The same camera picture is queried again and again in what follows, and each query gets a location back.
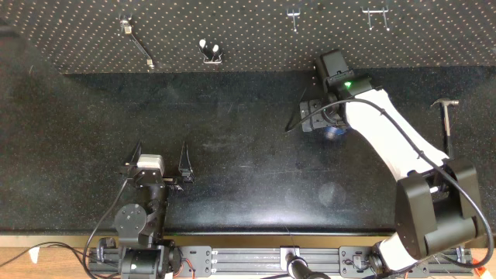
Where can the mounting rail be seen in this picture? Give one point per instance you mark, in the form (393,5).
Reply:
(248,261)

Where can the black pegboard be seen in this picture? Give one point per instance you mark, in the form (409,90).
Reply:
(248,38)

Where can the hammer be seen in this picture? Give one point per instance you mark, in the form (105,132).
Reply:
(446,120)

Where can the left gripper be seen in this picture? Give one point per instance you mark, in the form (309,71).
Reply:
(149,178)

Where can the white paper tag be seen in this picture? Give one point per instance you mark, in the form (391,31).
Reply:
(34,255)

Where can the roll of blue tape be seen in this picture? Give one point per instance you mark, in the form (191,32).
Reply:
(334,133)

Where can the metal hook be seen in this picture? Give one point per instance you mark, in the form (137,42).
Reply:
(124,18)
(375,11)
(213,61)
(293,19)

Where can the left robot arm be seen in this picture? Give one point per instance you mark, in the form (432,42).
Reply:
(141,224)

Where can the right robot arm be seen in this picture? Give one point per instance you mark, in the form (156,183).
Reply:
(387,131)

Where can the wrench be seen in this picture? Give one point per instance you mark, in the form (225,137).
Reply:
(138,45)

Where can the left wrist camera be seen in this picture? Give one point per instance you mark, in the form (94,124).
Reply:
(151,162)

